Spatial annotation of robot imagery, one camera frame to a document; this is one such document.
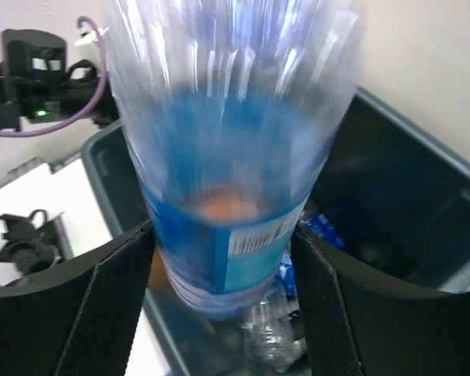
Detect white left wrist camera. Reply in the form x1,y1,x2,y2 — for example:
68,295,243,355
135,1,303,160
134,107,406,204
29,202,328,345
74,27,108,48

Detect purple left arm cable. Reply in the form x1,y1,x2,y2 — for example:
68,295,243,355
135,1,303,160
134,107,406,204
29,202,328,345
0,16,110,139

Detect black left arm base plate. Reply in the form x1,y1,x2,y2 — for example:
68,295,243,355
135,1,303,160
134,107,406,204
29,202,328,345
0,209,73,276

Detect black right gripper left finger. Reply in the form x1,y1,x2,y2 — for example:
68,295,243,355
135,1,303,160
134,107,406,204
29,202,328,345
0,222,154,375

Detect clear bottle light blue label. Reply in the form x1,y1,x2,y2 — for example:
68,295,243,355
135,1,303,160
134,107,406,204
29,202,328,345
105,1,363,320

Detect dark green plastic bin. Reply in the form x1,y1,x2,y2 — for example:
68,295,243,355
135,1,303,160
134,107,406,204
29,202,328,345
82,90,470,375

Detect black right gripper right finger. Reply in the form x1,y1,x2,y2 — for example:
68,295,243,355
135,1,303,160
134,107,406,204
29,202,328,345
291,226,470,375

